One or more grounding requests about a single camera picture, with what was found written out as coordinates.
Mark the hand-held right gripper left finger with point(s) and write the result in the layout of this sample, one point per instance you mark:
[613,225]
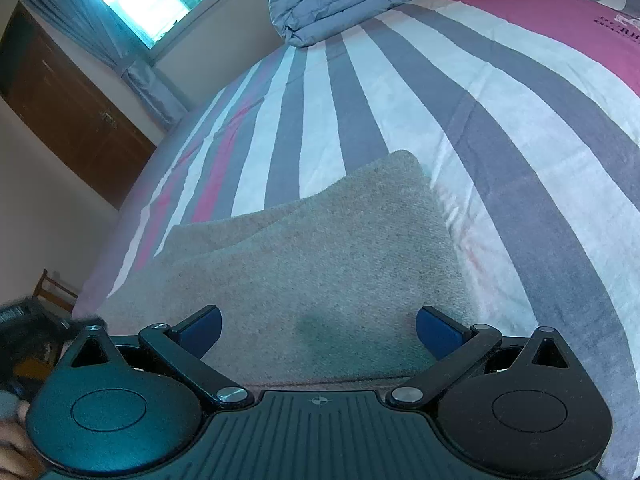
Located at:
[202,334]

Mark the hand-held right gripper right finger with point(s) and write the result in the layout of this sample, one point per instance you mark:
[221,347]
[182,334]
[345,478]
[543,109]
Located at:
[436,332]

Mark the grey pants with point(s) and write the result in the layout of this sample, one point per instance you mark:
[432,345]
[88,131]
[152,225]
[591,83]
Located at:
[310,270]

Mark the person's left hand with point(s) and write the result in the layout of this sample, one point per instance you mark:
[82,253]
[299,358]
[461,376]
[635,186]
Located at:
[12,447]

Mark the small wooden chair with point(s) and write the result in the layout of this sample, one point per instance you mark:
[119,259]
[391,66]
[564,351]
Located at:
[55,292]

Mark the bed with striped sheet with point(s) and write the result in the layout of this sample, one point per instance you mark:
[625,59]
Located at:
[500,135]

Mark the brown wooden door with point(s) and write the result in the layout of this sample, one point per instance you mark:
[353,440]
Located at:
[70,105]

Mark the blue-grey curtain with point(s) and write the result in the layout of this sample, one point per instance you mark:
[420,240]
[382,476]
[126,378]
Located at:
[130,60]

